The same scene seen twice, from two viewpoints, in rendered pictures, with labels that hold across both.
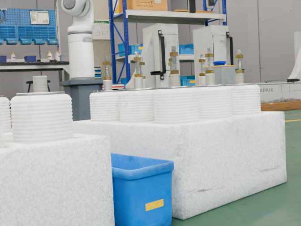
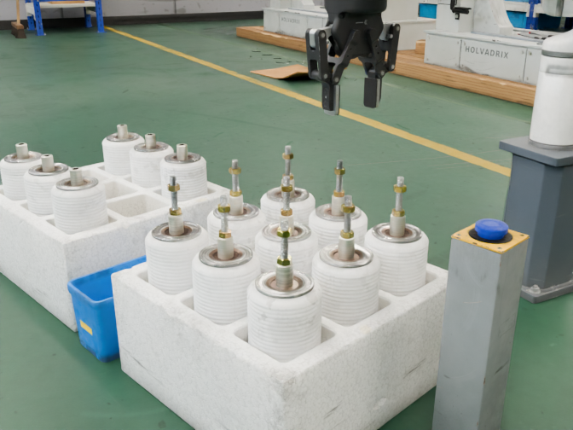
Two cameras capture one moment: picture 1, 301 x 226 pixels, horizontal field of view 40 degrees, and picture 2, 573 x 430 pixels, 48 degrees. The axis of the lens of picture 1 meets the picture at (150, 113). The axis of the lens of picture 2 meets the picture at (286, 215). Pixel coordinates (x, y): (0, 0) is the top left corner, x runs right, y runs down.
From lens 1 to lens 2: 1.46 m
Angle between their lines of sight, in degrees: 88
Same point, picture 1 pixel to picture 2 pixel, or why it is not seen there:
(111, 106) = not seen: hidden behind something
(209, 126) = (141, 299)
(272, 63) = not seen: outside the picture
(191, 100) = (149, 255)
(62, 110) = (57, 205)
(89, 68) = (546, 127)
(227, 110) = (199, 302)
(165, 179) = (89, 313)
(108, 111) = not seen: hidden behind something
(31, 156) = (28, 228)
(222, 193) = (161, 389)
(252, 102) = (251, 321)
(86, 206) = (55, 286)
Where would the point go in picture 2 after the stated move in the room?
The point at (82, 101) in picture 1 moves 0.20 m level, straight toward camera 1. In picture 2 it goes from (514, 183) to (419, 188)
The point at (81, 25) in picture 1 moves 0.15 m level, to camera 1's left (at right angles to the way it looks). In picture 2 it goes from (553, 39) to (523, 31)
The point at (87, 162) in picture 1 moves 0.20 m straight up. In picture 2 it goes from (52, 254) to (37, 146)
